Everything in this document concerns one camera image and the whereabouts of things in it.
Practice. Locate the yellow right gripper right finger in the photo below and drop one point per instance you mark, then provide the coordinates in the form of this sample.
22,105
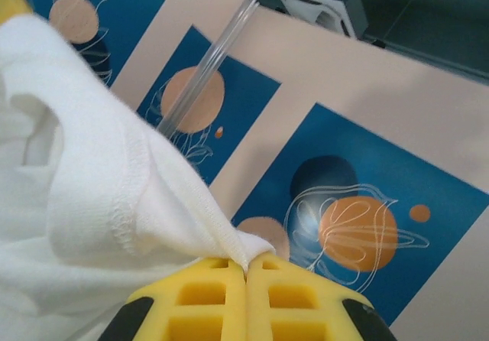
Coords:
302,318

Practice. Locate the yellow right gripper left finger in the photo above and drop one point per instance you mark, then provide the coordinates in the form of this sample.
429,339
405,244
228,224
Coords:
198,318

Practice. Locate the white t-shirt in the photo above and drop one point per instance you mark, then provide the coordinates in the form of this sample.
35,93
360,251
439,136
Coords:
76,203

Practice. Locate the clear plastic rod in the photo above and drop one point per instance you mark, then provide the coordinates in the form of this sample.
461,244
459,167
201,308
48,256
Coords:
214,58

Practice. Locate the white square ceiling fixture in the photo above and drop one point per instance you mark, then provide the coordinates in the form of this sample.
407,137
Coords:
324,8

